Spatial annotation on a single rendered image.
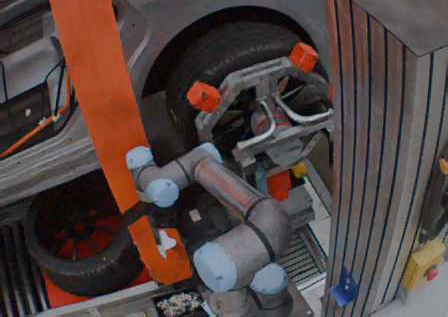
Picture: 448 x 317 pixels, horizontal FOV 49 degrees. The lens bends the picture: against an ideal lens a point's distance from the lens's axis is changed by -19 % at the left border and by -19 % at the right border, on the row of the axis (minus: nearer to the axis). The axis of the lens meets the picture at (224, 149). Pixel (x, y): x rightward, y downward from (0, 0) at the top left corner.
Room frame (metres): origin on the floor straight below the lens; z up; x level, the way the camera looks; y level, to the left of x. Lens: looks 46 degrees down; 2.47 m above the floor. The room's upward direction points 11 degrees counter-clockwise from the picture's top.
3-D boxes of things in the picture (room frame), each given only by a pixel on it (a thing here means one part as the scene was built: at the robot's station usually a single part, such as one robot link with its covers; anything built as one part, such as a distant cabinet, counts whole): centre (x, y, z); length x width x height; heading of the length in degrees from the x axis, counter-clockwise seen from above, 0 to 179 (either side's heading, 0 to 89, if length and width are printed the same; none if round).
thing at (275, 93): (1.56, -0.31, 1.03); 0.19 x 0.18 x 0.11; 13
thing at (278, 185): (1.69, -0.18, 0.48); 0.16 x 0.12 x 0.17; 13
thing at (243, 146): (1.51, -0.12, 1.03); 0.19 x 0.18 x 0.11; 13
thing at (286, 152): (1.59, -0.20, 0.85); 0.21 x 0.14 x 0.14; 13
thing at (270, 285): (0.85, -0.05, 0.98); 0.13 x 0.12 x 0.14; 116
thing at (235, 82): (1.66, -0.18, 0.85); 0.54 x 0.07 x 0.54; 103
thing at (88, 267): (1.63, 0.75, 0.39); 0.66 x 0.66 x 0.24
